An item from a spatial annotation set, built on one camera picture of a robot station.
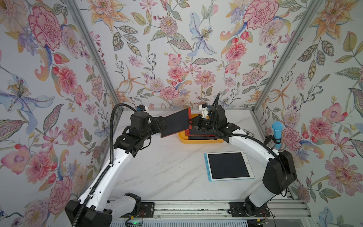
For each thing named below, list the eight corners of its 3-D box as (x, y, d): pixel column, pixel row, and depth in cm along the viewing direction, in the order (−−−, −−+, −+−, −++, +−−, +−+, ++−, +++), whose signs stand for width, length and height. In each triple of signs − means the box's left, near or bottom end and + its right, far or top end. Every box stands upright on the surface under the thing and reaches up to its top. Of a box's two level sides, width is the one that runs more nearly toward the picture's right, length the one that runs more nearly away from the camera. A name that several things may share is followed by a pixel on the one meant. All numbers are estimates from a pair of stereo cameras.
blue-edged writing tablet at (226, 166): (207, 180, 86) (208, 179, 84) (204, 153, 98) (204, 151, 96) (253, 180, 86) (255, 179, 84) (244, 153, 98) (246, 151, 96)
